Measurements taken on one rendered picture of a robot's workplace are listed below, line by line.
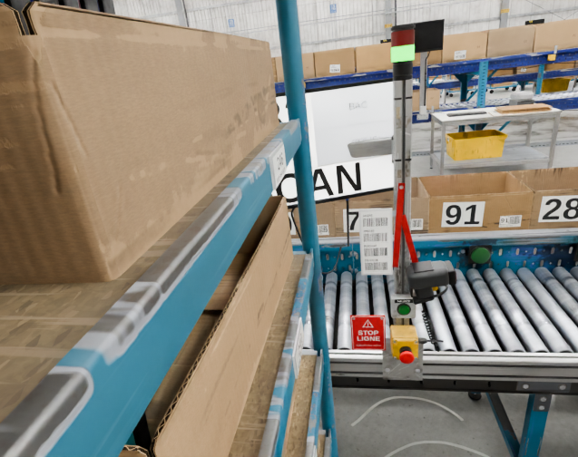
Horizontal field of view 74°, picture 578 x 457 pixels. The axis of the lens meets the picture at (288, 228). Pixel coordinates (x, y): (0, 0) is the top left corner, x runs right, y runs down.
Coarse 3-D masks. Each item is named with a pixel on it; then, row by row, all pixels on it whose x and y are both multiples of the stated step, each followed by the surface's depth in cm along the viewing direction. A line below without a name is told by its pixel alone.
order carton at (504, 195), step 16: (432, 176) 181; (448, 176) 180; (464, 176) 179; (480, 176) 178; (496, 176) 177; (512, 176) 170; (432, 192) 184; (448, 192) 183; (464, 192) 182; (480, 192) 181; (496, 192) 180; (512, 192) 151; (528, 192) 150; (432, 208) 158; (496, 208) 154; (512, 208) 153; (528, 208) 152; (432, 224) 161; (496, 224) 157; (528, 224) 155
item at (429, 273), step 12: (420, 264) 102; (432, 264) 101; (444, 264) 100; (408, 276) 100; (420, 276) 99; (432, 276) 98; (444, 276) 97; (420, 288) 100; (432, 288) 102; (420, 300) 103
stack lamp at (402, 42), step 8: (400, 32) 82; (408, 32) 82; (392, 40) 84; (400, 40) 83; (408, 40) 82; (392, 48) 85; (400, 48) 83; (408, 48) 83; (392, 56) 85; (400, 56) 84; (408, 56) 84
